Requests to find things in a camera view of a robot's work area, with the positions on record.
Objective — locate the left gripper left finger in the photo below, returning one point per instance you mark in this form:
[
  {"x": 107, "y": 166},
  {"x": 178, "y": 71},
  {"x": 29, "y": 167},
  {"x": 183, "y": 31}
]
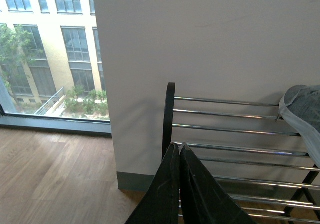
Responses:
[{"x": 161, "y": 202}]

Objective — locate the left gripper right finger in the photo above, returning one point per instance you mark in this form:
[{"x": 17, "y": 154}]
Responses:
[{"x": 202, "y": 197}]

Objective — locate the grey sneaker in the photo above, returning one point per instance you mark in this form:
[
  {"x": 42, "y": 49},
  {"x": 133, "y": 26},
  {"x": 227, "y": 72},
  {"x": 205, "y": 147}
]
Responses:
[{"x": 299, "y": 107}]

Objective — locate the black metal shoe rack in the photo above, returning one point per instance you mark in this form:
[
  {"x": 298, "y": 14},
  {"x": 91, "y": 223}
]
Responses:
[{"x": 256, "y": 156}]

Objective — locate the window with dark frame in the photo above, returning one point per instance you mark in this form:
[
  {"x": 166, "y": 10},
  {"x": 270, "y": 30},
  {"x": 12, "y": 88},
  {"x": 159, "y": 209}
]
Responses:
[{"x": 51, "y": 67}]

